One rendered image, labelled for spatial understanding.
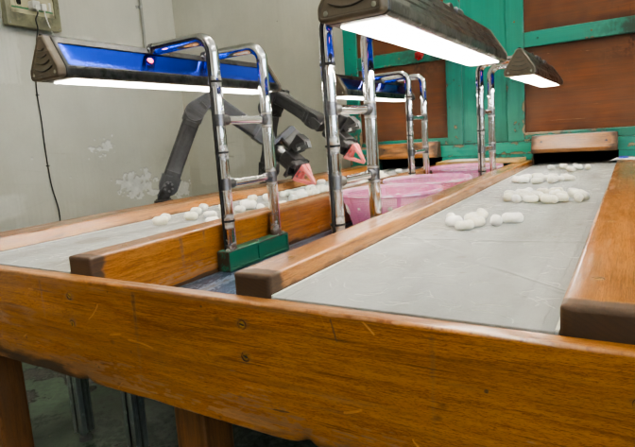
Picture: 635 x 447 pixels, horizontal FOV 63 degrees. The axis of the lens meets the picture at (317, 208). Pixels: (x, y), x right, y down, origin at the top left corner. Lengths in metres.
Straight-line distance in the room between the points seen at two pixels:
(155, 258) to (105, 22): 3.06
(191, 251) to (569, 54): 1.74
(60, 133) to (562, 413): 3.28
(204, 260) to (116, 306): 0.27
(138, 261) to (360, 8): 0.53
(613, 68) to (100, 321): 1.98
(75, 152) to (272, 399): 3.05
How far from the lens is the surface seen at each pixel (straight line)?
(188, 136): 1.78
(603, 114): 2.28
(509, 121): 2.31
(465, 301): 0.56
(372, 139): 0.98
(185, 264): 0.96
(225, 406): 0.68
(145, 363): 0.76
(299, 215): 1.23
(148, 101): 3.98
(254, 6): 3.84
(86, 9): 3.79
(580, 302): 0.49
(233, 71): 1.27
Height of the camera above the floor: 0.92
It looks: 8 degrees down
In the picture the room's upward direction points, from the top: 4 degrees counter-clockwise
